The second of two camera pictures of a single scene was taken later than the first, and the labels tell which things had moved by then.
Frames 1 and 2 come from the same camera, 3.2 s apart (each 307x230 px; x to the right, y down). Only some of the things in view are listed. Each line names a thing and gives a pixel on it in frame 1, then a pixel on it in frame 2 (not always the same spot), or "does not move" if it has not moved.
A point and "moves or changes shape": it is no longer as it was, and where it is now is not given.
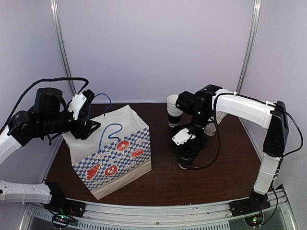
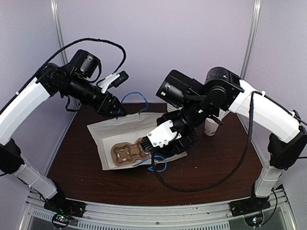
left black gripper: [83, 133] -> [105, 110]
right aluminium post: [256, 17] does not move
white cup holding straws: [210, 129] does not move
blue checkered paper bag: [117, 153] moves or changes shape
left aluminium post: [54, 9] does not move
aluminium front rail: [102, 215] does not move
